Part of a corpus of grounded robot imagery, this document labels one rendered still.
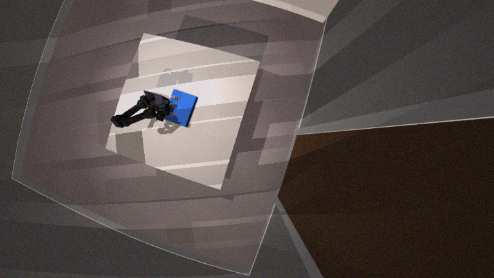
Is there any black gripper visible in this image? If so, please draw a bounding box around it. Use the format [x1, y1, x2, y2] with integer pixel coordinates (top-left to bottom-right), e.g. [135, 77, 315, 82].
[156, 99, 170, 122]

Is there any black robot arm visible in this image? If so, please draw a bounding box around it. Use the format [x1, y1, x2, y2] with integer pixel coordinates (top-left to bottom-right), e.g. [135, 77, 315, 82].
[111, 92, 170, 128]

